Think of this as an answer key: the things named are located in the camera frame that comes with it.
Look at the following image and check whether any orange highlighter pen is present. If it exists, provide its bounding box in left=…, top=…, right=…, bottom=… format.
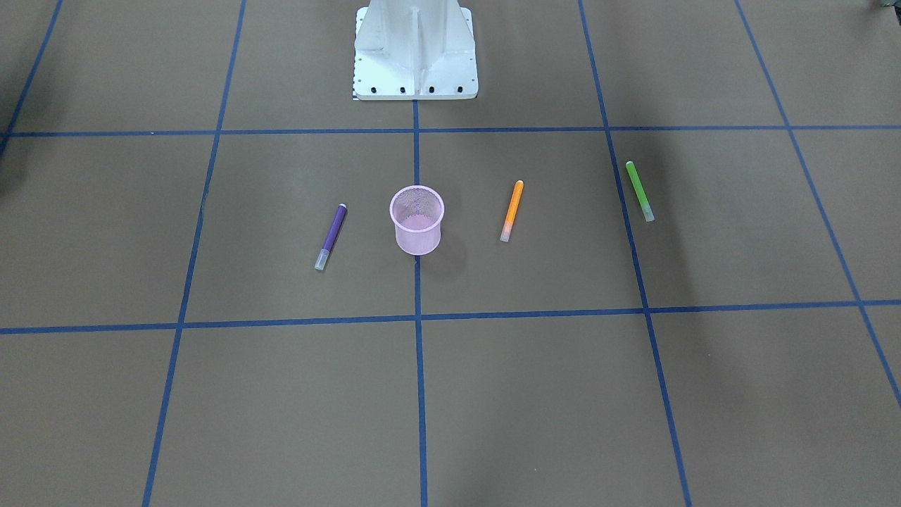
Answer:
left=500, top=180, right=524, bottom=243

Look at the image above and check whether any purple highlighter pen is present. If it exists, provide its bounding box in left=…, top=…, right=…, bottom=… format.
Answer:
left=313, top=203, right=348, bottom=272

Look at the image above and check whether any green highlighter pen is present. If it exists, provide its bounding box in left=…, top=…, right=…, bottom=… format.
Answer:
left=625, top=161, right=655, bottom=223

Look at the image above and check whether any pink mesh pen holder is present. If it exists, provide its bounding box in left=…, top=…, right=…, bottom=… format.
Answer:
left=389, top=185, right=445, bottom=256

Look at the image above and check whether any white pedestal column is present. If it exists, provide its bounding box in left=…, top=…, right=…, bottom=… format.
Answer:
left=352, top=1, right=479, bottom=101

